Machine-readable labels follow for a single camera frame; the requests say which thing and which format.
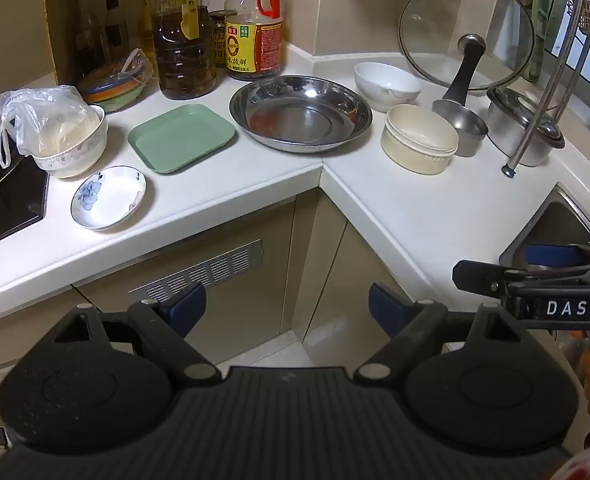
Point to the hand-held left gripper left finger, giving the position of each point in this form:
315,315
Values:
187,307

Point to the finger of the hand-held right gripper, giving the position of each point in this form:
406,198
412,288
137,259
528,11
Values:
480,277
545,255

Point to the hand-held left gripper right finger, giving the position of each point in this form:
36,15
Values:
385,307

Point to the small blue floral plate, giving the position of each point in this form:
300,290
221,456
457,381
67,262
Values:
110,200

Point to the small stainless steel pot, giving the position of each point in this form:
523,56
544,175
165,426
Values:
467,135

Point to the cream ribbed bowl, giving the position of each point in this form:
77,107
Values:
415,150

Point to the green square plate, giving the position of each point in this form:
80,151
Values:
180,137

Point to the stainless steel basin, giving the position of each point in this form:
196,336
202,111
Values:
300,110

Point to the white porcelain bowl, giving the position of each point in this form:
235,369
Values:
385,82

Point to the bagged stack of coloured plates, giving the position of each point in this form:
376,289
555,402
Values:
112,90

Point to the stainless steel sink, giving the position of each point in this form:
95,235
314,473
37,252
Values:
560,220

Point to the metal vent grille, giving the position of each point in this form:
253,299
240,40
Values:
200,270

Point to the beige cabinet door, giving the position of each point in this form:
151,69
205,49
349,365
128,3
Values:
255,320
340,280

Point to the grey metal cooking pot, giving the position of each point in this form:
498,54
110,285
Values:
510,142

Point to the steel rimmed pot lid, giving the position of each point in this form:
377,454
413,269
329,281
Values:
515,105

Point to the floral patterned bowl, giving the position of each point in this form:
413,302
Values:
75,160

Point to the black gas stove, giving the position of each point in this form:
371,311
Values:
5,210

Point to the clear plastic bag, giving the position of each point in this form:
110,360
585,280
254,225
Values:
45,120

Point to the large cooking oil bottle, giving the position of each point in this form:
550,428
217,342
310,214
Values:
182,50

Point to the small dark glass jar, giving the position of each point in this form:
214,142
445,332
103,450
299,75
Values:
218,40

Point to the yellow capped clear bottle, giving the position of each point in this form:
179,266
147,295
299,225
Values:
87,40

